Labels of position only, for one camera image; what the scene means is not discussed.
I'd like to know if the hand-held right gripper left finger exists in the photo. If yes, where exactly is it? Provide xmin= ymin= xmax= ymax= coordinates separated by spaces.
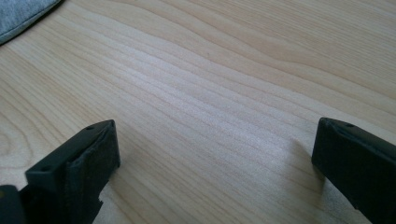
xmin=19 ymin=119 xmax=121 ymax=224

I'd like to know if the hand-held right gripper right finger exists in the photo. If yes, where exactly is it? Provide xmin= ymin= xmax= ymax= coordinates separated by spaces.
xmin=311 ymin=117 xmax=396 ymax=224

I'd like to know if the grey cloth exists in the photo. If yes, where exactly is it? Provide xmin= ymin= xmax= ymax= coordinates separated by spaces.
xmin=0 ymin=0 xmax=64 ymax=46

